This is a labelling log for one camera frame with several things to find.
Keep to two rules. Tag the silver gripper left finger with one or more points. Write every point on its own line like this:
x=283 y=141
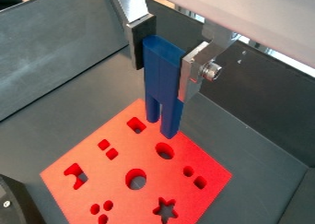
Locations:
x=138 y=24

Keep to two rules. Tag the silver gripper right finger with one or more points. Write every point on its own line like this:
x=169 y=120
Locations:
x=197 y=63

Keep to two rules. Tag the blue square-circle peg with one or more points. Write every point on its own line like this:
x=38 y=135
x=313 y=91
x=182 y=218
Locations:
x=161 y=58

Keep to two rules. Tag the red shape-sorting block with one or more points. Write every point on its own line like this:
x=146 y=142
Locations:
x=128 y=176

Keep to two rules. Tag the black round base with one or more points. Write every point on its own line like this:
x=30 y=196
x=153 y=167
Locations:
x=17 y=208

